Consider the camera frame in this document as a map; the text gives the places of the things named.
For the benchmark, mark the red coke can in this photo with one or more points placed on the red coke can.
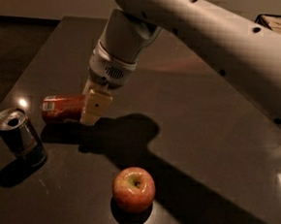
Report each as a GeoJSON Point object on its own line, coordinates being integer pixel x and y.
{"type": "Point", "coordinates": [62, 108]}

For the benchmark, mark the black wire basket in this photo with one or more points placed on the black wire basket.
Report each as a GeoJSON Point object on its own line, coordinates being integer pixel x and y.
{"type": "Point", "coordinates": [260, 21]}

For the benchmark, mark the blue silver redbull can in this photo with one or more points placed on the blue silver redbull can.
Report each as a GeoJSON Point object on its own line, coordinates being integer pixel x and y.
{"type": "Point", "coordinates": [17, 131]}

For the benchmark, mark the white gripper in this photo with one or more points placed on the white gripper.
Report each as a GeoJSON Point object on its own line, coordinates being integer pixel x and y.
{"type": "Point", "coordinates": [109, 69]}

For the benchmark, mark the red apple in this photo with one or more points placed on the red apple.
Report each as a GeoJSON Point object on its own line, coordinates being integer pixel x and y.
{"type": "Point", "coordinates": [133, 190]}

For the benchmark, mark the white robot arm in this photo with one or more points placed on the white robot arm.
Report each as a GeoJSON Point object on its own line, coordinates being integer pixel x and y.
{"type": "Point", "coordinates": [244, 53]}

